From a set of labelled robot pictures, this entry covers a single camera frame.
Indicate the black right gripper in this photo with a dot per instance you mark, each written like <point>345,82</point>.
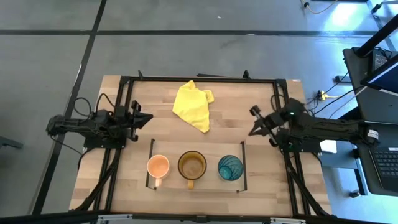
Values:
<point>270,119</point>

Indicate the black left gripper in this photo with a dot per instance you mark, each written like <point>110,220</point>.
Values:
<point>129,119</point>

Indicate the peach ceramic mug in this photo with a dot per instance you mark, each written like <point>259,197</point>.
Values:
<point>158,166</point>

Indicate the teal glass tumbler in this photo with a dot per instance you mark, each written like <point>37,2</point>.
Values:
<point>230,168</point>

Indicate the amber glass mug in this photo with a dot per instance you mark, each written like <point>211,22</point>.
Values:
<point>192,165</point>

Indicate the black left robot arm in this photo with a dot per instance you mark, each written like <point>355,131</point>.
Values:
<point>77,127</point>

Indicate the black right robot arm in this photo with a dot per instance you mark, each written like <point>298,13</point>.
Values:
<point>326,127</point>

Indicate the yellow cloth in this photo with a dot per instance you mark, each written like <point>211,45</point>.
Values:
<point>191,105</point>

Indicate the yellow power plug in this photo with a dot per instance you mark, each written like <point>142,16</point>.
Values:
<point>321,94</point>

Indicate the white paper sheet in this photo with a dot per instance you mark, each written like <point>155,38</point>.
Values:
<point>329,146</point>

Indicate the dark grey side desk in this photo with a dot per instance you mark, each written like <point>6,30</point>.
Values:
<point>367,105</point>

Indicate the black keyboard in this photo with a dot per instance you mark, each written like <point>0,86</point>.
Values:
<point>387,168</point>

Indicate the laptop computer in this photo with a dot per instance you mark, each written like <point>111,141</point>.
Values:
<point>384,76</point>

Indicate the black aluminium table frame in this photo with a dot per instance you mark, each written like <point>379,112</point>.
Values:
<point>217,79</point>

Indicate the silver frame bracket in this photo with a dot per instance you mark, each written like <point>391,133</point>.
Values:
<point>115,217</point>
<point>287,221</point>

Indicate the black camera rig beam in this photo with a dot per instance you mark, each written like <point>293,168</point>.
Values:
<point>46,217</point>

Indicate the black slanted post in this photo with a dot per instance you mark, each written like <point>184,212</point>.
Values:
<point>377,35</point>

